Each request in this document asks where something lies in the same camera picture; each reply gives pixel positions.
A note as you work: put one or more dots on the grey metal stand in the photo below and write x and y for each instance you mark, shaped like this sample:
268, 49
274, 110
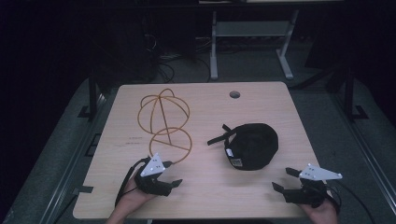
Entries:
249, 29

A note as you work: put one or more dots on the black table edge bracket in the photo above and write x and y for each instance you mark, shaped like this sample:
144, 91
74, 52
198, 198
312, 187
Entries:
83, 189

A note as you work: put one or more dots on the black cap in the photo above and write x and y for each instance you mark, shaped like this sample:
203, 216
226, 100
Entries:
253, 146

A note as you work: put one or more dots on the black metal post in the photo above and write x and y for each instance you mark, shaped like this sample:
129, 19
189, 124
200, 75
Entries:
92, 93
349, 93

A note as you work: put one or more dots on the person's right hand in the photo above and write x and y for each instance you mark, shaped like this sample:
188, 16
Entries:
323, 214

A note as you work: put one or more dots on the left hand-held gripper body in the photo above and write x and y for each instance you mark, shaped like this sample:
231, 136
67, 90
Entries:
152, 166

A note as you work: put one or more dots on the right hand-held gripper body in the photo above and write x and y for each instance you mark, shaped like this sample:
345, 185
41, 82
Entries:
306, 194

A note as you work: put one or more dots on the person's left hand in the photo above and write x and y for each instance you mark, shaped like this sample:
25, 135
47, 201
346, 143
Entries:
135, 197

